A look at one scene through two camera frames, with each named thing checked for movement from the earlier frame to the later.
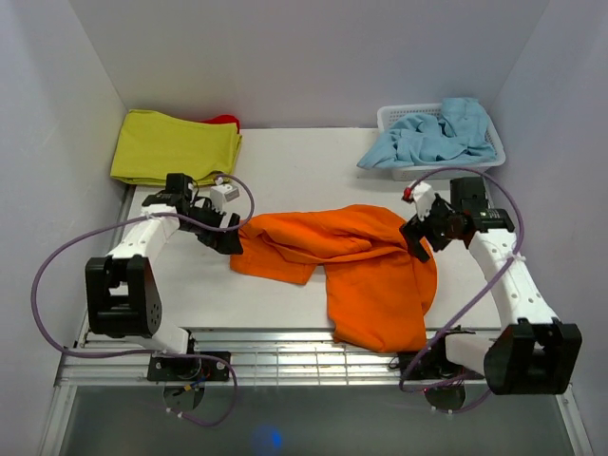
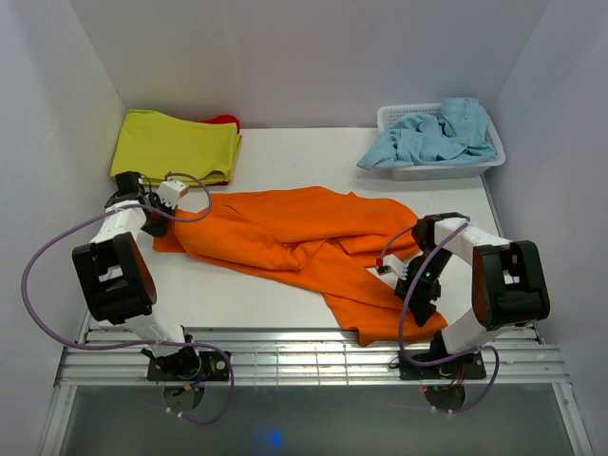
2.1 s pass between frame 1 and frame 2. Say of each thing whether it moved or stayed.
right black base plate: stayed
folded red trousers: stayed
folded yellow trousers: stayed
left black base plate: stayed
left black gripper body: moved
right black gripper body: moved
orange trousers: moved
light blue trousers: stayed
